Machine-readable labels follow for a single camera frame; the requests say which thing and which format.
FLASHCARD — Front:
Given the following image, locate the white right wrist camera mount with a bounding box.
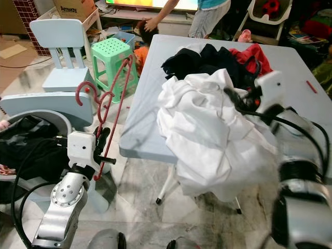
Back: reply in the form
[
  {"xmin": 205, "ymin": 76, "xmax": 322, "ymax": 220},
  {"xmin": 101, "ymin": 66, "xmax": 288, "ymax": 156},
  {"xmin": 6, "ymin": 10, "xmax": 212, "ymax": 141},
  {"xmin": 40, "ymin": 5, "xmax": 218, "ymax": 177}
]
[{"xmin": 254, "ymin": 70, "xmax": 287, "ymax": 104}]

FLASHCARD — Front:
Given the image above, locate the black garment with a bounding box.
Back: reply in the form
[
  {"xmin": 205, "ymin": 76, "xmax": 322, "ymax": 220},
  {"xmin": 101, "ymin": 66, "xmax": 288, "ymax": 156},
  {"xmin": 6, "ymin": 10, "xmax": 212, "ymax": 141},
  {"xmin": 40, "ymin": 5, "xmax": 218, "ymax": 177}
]
[{"xmin": 161, "ymin": 44, "xmax": 260, "ymax": 86}]

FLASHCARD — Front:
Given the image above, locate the light blue plastic table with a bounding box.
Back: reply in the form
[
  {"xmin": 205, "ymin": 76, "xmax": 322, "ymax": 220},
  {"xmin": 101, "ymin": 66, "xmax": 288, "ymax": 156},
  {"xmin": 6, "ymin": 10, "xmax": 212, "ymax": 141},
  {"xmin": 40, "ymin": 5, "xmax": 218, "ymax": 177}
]
[{"xmin": 118, "ymin": 35, "xmax": 332, "ymax": 214}]

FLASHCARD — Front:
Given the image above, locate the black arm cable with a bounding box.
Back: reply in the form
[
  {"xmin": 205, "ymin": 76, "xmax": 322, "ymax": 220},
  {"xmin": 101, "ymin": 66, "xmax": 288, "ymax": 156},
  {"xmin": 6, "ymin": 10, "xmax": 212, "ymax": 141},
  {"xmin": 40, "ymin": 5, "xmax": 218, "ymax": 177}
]
[
  {"xmin": 239, "ymin": 106, "xmax": 330, "ymax": 179},
  {"xmin": 10, "ymin": 137, "xmax": 68, "ymax": 247}
]

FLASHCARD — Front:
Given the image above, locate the red pen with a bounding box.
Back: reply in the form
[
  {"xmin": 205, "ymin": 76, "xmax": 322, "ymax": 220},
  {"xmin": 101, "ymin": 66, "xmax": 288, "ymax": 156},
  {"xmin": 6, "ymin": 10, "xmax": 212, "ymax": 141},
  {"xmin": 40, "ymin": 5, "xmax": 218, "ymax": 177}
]
[{"xmin": 306, "ymin": 80, "xmax": 318, "ymax": 94}]

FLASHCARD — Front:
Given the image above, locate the white television cabinet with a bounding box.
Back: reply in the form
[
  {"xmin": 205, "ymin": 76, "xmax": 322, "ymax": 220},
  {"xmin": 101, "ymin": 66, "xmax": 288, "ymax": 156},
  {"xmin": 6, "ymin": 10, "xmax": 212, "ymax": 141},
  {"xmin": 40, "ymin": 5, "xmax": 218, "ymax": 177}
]
[{"xmin": 100, "ymin": 9, "xmax": 199, "ymax": 37}]

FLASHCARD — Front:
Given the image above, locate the person in grey shorts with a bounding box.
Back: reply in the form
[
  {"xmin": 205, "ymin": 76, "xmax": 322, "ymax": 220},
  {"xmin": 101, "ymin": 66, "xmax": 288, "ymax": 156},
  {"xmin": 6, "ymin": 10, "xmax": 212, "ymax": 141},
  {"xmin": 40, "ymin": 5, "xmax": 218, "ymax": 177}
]
[{"xmin": 144, "ymin": 0, "xmax": 231, "ymax": 39}]

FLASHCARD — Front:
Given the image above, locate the robot leg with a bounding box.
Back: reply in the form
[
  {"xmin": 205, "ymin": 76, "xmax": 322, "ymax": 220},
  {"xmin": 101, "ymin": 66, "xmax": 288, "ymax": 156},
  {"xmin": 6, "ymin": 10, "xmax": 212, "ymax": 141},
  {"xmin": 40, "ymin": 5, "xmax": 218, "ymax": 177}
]
[
  {"xmin": 87, "ymin": 230, "xmax": 126, "ymax": 249},
  {"xmin": 166, "ymin": 238, "xmax": 205, "ymax": 249}
]

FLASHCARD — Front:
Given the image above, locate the white baby seat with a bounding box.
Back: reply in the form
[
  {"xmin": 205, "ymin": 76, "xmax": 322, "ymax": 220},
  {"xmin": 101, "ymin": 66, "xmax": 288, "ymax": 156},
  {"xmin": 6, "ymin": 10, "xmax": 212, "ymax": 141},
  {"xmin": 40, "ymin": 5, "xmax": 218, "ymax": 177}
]
[{"xmin": 236, "ymin": 0, "xmax": 295, "ymax": 45}]

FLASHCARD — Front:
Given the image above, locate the pink slipper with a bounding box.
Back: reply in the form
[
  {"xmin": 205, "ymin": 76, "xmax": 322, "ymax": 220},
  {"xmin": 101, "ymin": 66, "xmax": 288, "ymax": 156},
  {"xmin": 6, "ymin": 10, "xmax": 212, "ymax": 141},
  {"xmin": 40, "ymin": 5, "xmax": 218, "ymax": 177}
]
[{"xmin": 238, "ymin": 30, "xmax": 253, "ymax": 43}]

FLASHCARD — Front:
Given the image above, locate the flat cardboard sheet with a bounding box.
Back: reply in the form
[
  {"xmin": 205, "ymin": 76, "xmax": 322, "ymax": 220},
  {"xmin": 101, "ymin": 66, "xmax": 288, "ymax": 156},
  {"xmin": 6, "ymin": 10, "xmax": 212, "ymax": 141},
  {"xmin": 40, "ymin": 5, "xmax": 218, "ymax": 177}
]
[{"xmin": 0, "ymin": 41, "xmax": 27, "ymax": 59}]

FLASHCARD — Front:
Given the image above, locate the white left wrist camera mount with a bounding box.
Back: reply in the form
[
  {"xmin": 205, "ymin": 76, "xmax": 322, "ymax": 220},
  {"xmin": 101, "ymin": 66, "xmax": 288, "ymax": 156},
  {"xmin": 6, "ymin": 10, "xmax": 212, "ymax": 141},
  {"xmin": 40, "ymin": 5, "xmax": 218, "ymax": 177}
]
[{"xmin": 67, "ymin": 131, "xmax": 99, "ymax": 171}]

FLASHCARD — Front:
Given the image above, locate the white shirt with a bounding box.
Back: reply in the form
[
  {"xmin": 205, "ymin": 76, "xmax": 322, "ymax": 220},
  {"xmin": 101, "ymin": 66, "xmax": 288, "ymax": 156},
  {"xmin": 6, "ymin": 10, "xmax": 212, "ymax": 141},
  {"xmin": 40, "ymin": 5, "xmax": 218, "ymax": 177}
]
[{"xmin": 157, "ymin": 67, "xmax": 281, "ymax": 203}]

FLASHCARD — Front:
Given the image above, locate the red garment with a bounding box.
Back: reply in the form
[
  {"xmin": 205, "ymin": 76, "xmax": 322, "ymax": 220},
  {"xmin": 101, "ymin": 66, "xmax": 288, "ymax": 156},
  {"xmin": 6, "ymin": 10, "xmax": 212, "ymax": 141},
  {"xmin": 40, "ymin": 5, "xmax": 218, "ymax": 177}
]
[{"xmin": 231, "ymin": 43, "xmax": 274, "ymax": 77}]

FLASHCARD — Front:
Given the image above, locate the red toy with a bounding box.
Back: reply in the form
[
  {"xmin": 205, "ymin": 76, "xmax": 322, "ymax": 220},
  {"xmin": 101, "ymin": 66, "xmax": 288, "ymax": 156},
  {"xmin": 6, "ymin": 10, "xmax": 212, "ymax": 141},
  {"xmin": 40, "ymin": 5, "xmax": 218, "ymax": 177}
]
[{"xmin": 262, "ymin": 0, "xmax": 282, "ymax": 15}]

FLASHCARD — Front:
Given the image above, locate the red plastic hanger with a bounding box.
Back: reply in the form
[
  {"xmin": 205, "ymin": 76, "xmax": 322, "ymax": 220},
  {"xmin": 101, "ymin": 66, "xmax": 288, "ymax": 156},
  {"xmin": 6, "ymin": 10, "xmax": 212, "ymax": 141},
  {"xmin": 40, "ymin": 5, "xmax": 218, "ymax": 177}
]
[
  {"xmin": 76, "ymin": 54, "xmax": 134, "ymax": 181},
  {"xmin": 94, "ymin": 54, "xmax": 134, "ymax": 181}
]

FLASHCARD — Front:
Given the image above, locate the robot right leg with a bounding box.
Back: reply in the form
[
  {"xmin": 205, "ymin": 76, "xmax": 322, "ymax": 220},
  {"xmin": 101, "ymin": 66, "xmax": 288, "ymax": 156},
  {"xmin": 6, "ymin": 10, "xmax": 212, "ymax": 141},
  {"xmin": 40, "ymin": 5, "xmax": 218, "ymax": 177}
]
[{"xmin": 166, "ymin": 238, "xmax": 205, "ymax": 249}]

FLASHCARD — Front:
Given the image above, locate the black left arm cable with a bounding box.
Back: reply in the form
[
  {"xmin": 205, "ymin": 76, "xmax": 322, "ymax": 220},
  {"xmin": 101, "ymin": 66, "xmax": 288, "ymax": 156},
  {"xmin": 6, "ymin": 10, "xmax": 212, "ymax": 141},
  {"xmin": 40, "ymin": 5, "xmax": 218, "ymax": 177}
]
[{"xmin": 10, "ymin": 137, "xmax": 68, "ymax": 247}]

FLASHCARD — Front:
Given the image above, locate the brown cardboard box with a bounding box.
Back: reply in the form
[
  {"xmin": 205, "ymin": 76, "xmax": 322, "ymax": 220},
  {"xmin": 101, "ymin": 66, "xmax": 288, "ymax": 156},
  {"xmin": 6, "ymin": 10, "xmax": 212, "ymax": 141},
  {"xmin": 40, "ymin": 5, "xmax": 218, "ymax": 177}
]
[{"xmin": 52, "ymin": 0, "xmax": 98, "ymax": 20}]

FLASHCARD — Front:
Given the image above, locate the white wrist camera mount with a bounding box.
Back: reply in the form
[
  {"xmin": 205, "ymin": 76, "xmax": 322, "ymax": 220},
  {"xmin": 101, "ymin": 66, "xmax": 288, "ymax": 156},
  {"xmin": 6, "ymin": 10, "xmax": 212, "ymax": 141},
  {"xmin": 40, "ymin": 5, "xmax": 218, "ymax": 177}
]
[
  {"xmin": 67, "ymin": 131, "xmax": 99, "ymax": 171},
  {"xmin": 254, "ymin": 70, "xmax": 287, "ymax": 104}
]

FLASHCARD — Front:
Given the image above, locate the child in orange top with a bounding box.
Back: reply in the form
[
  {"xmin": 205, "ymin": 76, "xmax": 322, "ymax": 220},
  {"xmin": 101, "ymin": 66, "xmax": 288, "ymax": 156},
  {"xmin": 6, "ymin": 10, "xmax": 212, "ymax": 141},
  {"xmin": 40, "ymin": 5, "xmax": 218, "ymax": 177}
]
[{"xmin": 133, "ymin": 21, "xmax": 159, "ymax": 73}]

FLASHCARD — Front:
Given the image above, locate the green plastic stool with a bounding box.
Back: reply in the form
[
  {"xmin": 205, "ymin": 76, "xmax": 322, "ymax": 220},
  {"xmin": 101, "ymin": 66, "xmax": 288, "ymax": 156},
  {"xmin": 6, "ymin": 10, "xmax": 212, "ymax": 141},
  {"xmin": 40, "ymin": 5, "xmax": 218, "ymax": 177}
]
[{"xmin": 91, "ymin": 37, "xmax": 138, "ymax": 89}]

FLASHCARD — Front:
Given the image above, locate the blue toy basket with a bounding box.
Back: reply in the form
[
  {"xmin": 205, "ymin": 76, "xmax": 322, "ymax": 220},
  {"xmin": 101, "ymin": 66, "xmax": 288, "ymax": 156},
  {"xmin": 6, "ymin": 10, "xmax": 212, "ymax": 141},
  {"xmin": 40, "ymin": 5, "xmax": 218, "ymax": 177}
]
[{"xmin": 110, "ymin": 31, "xmax": 136, "ymax": 45}]

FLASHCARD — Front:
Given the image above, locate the colourful toy pile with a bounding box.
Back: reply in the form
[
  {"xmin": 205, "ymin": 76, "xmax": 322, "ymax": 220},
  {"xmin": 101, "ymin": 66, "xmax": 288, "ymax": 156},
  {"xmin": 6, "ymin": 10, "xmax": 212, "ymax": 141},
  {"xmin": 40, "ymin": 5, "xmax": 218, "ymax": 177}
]
[{"xmin": 288, "ymin": 16, "xmax": 332, "ymax": 52}]

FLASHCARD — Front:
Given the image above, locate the robot left leg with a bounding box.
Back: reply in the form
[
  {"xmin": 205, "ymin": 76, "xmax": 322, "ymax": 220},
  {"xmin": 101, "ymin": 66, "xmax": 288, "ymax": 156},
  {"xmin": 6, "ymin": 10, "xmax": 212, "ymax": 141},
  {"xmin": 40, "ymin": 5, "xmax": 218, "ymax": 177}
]
[{"xmin": 87, "ymin": 230, "xmax": 126, "ymax": 249}]

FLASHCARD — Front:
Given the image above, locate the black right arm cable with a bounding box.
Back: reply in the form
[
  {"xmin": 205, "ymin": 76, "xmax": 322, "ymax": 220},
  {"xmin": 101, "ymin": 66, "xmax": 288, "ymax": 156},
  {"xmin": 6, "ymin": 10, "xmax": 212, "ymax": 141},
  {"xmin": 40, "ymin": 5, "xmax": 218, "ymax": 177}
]
[{"xmin": 239, "ymin": 106, "xmax": 330, "ymax": 179}]

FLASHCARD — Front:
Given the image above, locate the grey plastic bucket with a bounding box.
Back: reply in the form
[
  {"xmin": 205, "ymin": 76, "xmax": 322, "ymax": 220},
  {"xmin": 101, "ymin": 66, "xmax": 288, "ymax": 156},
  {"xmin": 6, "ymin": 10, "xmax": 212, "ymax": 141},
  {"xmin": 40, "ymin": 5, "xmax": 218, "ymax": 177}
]
[{"xmin": 0, "ymin": 109, "xmax": 74, "ymax": 156}]

